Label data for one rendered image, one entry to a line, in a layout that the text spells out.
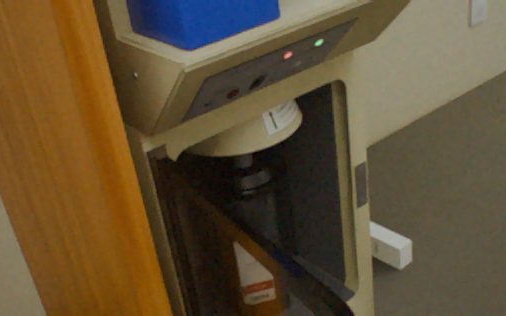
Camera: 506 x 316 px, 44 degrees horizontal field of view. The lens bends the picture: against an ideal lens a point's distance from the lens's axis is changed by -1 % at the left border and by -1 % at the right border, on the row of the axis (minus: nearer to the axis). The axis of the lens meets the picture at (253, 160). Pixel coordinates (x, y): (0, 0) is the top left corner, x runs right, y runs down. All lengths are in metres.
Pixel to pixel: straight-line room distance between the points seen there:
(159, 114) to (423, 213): 0.81
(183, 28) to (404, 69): 1.14
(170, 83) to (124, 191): 0.10
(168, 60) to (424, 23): 1.17
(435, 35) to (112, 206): 1.26
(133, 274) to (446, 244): 0.75
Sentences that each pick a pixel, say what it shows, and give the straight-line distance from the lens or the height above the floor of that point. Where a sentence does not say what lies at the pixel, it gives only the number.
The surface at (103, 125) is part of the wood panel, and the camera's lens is 0.52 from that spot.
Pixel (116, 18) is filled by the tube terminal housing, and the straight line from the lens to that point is 0.61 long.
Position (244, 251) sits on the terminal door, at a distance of 0.51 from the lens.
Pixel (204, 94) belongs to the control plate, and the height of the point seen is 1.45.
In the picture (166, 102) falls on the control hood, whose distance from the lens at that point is 0.56.
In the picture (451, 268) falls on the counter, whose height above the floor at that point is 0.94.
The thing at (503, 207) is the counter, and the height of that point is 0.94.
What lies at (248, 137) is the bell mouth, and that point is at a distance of 0.76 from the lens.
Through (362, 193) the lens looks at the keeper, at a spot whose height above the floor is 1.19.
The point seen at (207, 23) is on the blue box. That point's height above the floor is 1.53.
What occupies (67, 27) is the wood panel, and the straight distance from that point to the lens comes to 0.49.
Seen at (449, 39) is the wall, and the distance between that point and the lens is 1.74.
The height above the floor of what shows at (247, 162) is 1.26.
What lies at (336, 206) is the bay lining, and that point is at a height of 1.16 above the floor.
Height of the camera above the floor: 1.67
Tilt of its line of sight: 29 degrees down
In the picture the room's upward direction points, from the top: 9 degrees counter-clockwise
